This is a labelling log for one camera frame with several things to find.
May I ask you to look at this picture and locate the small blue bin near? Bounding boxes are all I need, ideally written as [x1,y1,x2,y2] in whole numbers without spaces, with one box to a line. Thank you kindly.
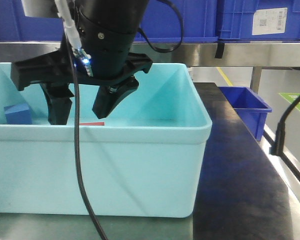
[219,86,272,141]

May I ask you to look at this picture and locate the light cyan plastic tub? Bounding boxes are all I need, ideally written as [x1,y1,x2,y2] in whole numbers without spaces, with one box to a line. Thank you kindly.
[0,63,212,218]

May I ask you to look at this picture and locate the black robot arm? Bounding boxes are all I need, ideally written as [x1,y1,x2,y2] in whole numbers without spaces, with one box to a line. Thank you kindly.
[10,0,153,125]

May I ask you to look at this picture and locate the black camera cable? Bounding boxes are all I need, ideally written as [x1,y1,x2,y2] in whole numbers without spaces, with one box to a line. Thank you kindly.
[269,86,300,156]

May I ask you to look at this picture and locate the stainless steel shelf rail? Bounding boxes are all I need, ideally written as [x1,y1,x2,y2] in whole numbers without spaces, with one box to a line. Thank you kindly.
[0,41,300,68]

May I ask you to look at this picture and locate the blue crate on shelf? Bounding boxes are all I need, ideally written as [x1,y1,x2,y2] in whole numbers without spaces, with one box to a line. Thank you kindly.
[215,0,300,41]
[0,0,64,42]
[140,0,218,43]

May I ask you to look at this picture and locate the blue crate on shelf left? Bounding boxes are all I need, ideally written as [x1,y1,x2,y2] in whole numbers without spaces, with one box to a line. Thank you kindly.
[0,0,64,42]

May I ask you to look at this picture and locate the white shipping label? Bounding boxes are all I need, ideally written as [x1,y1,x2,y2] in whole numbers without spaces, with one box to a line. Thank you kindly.
[252,7,288,36]

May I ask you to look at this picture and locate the blue cube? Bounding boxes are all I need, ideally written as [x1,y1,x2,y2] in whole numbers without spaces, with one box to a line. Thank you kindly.
[3,103,33,125]

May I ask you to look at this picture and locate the red cube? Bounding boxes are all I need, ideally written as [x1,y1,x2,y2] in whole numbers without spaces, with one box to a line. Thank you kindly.
[79,121,105,126]

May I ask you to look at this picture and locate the blue crate on shelf right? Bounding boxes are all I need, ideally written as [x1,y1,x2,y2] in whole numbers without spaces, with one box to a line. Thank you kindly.
[215,0,300,41]

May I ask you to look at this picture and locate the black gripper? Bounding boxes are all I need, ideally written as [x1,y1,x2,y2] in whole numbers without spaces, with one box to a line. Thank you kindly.
[10,9,153,125]

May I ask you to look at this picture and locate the blue crate on shelf middle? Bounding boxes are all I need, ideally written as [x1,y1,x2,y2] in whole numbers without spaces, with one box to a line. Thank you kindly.
[140,0,218,43]

